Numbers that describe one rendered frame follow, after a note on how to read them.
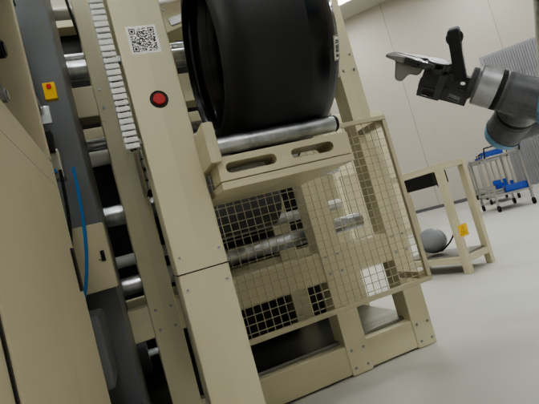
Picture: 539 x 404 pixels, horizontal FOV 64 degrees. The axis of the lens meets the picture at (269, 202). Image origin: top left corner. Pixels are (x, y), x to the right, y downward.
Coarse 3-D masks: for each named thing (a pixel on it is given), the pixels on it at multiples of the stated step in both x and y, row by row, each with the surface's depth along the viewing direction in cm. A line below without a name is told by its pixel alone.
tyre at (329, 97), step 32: (192, 0) 133; (224, 0) 98; (256, 0) 97; (288, 0) 99; (320, 0) 102; (192, 32) 141; (224, 32) 99; (256, 32) 97; (288, 32) 99; (320, 32) 102; (192, 64) 140; (224, 64) 103; (256, 64) 99; (288, 64) 101; (320, 64) 104; (224, 96) 151; (256, 96) 102; (288, 96) 105; (320, 96) 109; (224, 128) 117; (256, 128) 109
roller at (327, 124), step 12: (312, 120) 112; (324, 120) 112; (336, 120) 113; (252, 132) 106; (264, 132) 107; (276, 132) 108; (288, 132) 109; (300, 132) 110; (312, 132) 111; (324, 132) 113; (228, 144) 103; (240, 144) 105; (252, 144) 106; (264, 144) 108
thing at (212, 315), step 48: (144, 0) 110; (144, 96) 107; (144, 144) 105; (192, 144) 109; (192, 192) 107; (192, 240) 105; (192, 288) 104; (192, 336) 103; (240, 336) 106; (240, 384) 104
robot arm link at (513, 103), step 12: (504, 72) 93; (516, 72) 94; (504, 84) 92; (516, 84) 92; (528, 84) 91; (504, 96) 93; (516, 96) 92; (528, 96) 91; (492, 108) 96; (504, 108) 95; (516, 108) 93; (528, 108) 92; (504, 120) 99; (516, 120) 96; (528, 120) 95
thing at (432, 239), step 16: (464, 160) 318; (416, 176) 350; (432, 176) 314; (464, 176) 317; (448, 192) 299; (448, 208) 299; (464, 224) 302; (480, 224) 314; (432, 240) 325; (464, 240) 298; (480, 240) 316; (416, 256) 348; (432, 256) 327; (448, 256) 309; (464, 256) 296; (480, 256) 306; (464, 272) 298
